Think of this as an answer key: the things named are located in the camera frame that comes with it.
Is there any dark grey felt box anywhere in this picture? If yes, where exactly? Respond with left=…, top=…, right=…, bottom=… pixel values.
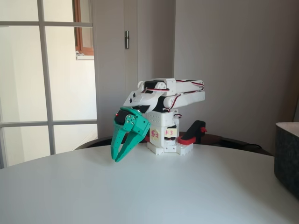
left=273, top=121, right=299, bottom=200

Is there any yellow sticker marked F5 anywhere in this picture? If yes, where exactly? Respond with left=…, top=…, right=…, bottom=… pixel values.
left=150, top=127, right=162, bottom=142

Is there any dark wooden chair back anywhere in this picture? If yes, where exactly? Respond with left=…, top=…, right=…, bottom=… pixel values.
left=193, top=133, right=274, bottom=156
left=74, top=135, right=150, bottom=150

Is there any yellow sticker marked F3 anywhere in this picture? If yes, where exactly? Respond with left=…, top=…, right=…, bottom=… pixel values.
left=163, top=126, right=177, bottom=140

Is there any white glazed door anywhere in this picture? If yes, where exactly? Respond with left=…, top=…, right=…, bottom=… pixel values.
left=0, top=0, right=98, bottom=169

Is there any brown wooden window frame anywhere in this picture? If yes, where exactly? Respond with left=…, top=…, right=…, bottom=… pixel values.
left=74, top=0, right=94, bottom=56

